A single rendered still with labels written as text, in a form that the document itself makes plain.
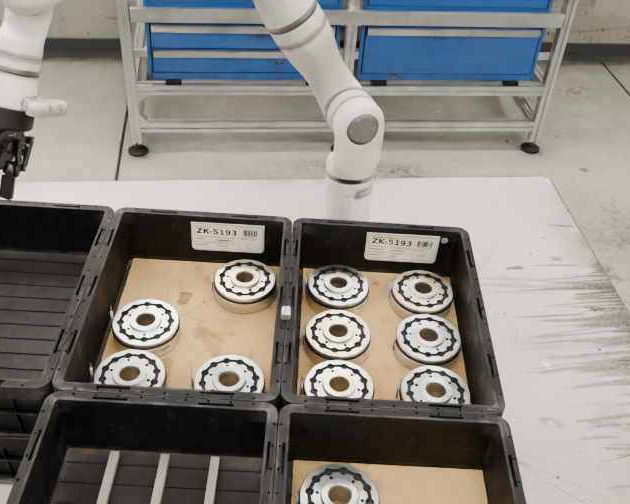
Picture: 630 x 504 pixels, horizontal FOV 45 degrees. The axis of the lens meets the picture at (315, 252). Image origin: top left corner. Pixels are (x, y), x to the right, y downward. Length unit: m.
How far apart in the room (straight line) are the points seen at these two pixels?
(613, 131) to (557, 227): 2.00
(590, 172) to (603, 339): 1.91
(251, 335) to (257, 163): 1.94
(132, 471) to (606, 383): 0.84
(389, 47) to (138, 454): 2.23
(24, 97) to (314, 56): 0.45
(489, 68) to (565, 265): 1.62
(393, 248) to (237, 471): 0.48
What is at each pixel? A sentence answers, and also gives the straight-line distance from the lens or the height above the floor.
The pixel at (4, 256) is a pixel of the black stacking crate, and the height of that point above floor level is 0.83.
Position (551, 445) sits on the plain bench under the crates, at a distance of 1.35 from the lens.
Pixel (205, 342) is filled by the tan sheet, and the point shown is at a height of 0.83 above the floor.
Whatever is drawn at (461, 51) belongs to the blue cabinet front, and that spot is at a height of 0.45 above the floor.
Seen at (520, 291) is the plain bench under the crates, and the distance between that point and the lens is 1.59.
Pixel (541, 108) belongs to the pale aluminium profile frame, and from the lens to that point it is 3.35.
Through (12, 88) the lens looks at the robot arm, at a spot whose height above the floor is 1.16.
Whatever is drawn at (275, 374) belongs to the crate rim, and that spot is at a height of 0.93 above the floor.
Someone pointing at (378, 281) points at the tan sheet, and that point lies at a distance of 1.34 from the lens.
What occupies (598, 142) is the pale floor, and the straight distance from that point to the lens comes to 3.64.
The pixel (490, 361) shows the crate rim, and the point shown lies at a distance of 1.13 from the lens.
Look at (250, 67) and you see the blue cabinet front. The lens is 3.02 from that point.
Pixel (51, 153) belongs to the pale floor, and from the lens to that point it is 3.26.
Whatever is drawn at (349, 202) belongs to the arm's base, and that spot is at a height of 0.88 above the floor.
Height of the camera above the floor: 1.72
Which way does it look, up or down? 40 degrees down
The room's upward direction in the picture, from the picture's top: 4 degrees clockwise
